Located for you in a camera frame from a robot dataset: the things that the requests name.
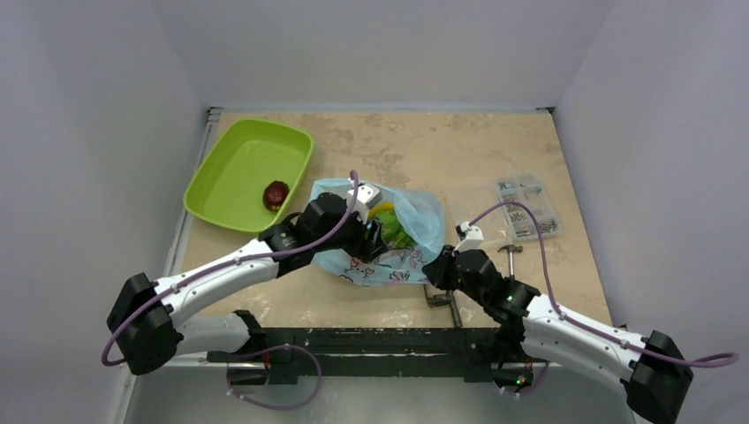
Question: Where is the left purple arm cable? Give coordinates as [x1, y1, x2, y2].
[102, 170, 361, 368]

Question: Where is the lime green plastic tray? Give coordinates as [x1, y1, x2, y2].
[183, 119, 314, 233]

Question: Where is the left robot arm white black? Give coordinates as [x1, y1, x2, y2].
[102, 184, 385, 375]

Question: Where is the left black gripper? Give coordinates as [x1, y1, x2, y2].
[314, 201, 387, 261]

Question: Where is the yellow fake banana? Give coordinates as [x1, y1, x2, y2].
[368, 202, 398, 226]

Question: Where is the green fake leafy vegetable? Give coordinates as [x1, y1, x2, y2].
[381, 219, 415, 249]

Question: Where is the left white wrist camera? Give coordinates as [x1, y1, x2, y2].
[346, 183, 383, 223]

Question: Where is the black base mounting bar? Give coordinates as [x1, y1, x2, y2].
[207, 328, 544, 391]

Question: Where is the small black-handled hammer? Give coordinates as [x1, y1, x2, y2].
[497, 244, 524, 278]

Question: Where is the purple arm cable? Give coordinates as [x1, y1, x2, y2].
[102, 170, 361, 368]
[462, 201, 741, 370]

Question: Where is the red fake apple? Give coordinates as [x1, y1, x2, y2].
[262, 180, 291, 212]

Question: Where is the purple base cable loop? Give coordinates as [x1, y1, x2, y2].
[226, 344, 324, 412]

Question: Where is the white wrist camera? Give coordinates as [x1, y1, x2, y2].
[455, 222, 484, 252]
[346, 183, 383, 223]

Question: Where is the dark metal clamp bracket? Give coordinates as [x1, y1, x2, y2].
[425, 286, 464, 329]

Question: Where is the light blue plastic bag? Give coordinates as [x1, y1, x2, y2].
[313, 183, 446, 286]

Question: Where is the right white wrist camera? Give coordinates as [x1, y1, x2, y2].
[455, 222, 484, 252]

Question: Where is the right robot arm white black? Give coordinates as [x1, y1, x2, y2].
[422, 246, 693, 423]

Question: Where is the clear plastic screw box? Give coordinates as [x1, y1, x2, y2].
[445, 172, 564, 244]

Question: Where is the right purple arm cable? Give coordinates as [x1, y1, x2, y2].
[462, 201, 741, 370]

